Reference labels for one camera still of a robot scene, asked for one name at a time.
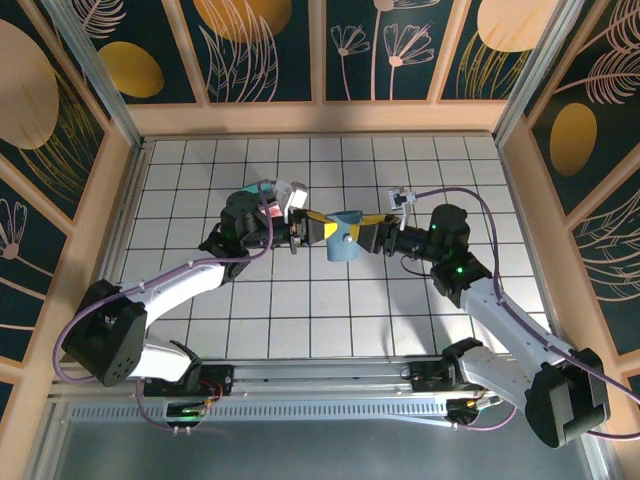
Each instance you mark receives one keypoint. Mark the aluminium frame post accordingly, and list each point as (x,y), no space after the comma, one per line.
(97,75)
(537,75)

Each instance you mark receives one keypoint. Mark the arm base electronics board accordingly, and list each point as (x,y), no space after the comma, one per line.
(465,410)
(187,412)

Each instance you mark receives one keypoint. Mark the white card with red print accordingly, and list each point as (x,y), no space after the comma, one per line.
(274,209)

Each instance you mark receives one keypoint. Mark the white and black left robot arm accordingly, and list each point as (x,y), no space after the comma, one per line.
(175,290)

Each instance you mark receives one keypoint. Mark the aluminium table side rail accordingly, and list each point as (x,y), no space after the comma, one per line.
(135,190)
(520,210)

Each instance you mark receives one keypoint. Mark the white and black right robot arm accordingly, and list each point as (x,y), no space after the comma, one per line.
(500,320)

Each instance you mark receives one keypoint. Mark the teal plastic card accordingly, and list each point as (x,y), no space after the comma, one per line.
(250,189)

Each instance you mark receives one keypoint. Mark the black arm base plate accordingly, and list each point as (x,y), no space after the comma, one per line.
(220,380)
(425,380)

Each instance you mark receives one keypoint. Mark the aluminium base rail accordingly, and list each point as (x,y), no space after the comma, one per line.
(320,375)

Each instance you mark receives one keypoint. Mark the grey metal sheet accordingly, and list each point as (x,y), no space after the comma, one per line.
(300,450)

